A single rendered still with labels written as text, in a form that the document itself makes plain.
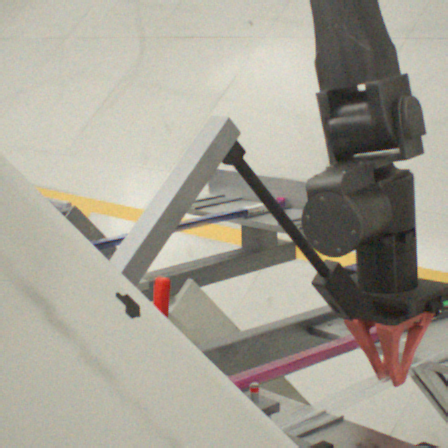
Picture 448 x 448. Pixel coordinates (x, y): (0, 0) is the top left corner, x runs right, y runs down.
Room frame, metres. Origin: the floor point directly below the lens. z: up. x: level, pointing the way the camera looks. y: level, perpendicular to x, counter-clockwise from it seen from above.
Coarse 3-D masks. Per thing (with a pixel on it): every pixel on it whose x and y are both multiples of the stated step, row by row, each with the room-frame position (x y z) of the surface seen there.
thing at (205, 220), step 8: (280, 200) 1.16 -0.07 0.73; (240, 208) 1.13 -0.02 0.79; (248, 208) 1.13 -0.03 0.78; (200, 216) 1.11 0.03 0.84; (208, 216) 1.11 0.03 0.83; (216, 216) 1.11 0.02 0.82; (224, 216) 1.11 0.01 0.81; (232, 216) 1.12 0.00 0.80; (240, 216) 1.12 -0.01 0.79; (184, 224) 1.09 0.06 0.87; (192, 224) 1.09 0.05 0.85; (200, 224) 1.10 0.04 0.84; (208, 224) 1.10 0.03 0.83; (96, 240) 1.05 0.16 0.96; (104, 240) 1.05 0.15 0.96; (112, 240) 1.05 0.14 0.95; (120, 240) 1.05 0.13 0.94; (96, 248) 1.04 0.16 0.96; (104, 248) 1.04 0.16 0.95
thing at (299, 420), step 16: (432, 352) 0.61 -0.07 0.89; (416, 368) 0.59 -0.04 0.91; (368, 384) 0.58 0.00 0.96; (384, 384) 0.58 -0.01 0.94; (336, 400) 0.56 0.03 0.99; (352, 400) 0.56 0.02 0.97; (288, 416) 0.55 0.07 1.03; (304, 416) 0.54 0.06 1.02; (320, 416) 0.55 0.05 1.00; (288, 432) 0.53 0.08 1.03
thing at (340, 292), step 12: (336, 264) 0.47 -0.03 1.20; (336, 276) 0.47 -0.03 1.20; (348, 276) 0.47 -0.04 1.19; (324, 288) 0.47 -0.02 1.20; (336, 288) 0.47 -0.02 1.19; (348, 288) 0.47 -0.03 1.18; (336, 300) 0.47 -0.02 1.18; (348, 300) 0.47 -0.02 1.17; (360, 300) 0.47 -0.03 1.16; (336, 312) 0.47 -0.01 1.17; (348, 312) 0.47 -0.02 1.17
